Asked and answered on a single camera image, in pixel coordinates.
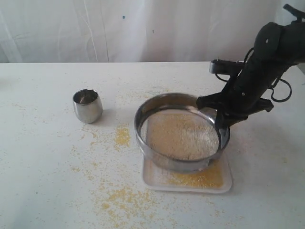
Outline stainless steel cup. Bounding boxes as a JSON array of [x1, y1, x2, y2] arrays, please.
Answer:
[[72, 89, 103, 124]]

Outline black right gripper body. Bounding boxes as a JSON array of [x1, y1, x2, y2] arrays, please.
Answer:
[[219, 59, 282, 120]]

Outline yellow grain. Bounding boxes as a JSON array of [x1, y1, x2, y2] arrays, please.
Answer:
[[148, 114, 224, 188]]

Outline white square plastic tray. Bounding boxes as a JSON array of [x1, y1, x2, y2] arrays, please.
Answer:
[[141, 156, 233, 194]]

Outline white backdrop curtain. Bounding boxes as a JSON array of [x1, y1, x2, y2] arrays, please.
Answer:
[[0, 0, 294, 63]]

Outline round stainless steel sieve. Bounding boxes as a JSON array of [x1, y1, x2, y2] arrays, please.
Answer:
[[134, 93, 231, 173]]

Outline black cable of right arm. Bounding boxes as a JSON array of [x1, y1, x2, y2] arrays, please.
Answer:
[[215, 4, 305, 103]]

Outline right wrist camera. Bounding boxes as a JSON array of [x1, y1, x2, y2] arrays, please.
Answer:
[[209, 59, 244, 75]]

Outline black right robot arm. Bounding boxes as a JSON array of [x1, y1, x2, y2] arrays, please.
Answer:
[[196, 22, 305, 129]]

